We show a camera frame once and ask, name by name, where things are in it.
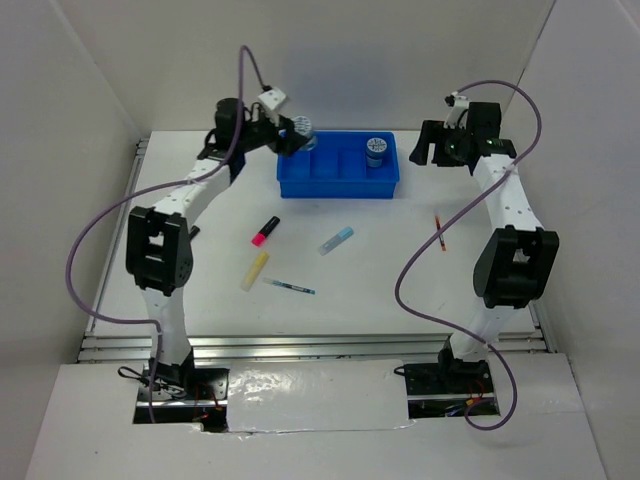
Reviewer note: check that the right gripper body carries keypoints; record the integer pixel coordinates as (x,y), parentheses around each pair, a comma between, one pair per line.
(449,149)

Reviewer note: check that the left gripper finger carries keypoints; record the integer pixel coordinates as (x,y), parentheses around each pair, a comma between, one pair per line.
(287,127)
(290,144)

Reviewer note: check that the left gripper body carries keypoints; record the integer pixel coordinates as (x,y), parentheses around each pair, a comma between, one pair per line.
(258,133)

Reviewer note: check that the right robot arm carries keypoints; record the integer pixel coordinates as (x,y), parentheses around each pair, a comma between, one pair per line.
(514,266)

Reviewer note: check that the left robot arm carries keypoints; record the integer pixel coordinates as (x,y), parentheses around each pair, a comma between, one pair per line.
(159,254)

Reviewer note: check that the blue plastic divided bin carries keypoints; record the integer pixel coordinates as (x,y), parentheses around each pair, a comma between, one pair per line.
(337,168)

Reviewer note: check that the red gel pen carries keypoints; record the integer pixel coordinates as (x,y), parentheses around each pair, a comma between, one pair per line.
(440,235)

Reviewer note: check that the pink highlighter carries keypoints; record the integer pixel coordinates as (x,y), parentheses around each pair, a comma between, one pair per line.
(265,231)

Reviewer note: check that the light blue highlighter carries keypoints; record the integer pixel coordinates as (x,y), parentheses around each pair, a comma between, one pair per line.
(335,241)

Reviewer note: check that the orange highlighter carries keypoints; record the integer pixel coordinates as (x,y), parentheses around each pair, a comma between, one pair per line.
(193,232)

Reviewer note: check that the yellow highlighter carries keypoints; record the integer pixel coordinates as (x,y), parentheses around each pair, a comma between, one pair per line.
(254,271)

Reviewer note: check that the blue gel pen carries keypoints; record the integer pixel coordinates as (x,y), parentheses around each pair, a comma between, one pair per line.
(289,286)

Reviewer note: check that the white foil sheet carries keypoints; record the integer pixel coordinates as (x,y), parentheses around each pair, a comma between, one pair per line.
(316,396)

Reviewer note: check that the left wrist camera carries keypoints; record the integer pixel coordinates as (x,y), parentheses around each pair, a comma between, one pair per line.
(272,101)

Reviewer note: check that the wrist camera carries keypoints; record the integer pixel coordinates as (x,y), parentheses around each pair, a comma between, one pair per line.
(458,107)
(272,101)

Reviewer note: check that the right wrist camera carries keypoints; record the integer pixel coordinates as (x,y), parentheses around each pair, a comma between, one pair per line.
(458,107)

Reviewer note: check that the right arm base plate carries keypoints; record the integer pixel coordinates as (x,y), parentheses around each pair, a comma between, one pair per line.
(433,392)

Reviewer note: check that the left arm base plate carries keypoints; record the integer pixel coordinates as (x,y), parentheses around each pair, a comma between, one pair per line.
(202,402)

